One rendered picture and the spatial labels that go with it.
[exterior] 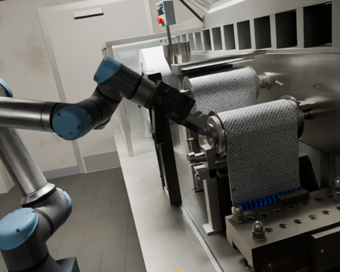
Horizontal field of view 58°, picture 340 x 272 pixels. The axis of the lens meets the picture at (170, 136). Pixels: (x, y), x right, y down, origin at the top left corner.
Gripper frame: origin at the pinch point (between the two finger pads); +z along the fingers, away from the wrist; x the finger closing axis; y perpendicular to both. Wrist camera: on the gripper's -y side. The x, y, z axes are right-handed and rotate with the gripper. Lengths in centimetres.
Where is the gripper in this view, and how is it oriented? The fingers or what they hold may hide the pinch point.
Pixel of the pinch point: (203, 134)
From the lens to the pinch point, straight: 91.0
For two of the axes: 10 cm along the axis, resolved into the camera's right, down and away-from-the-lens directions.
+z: 8.4, 4.4, 3.3
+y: 4.9, -8.6, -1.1
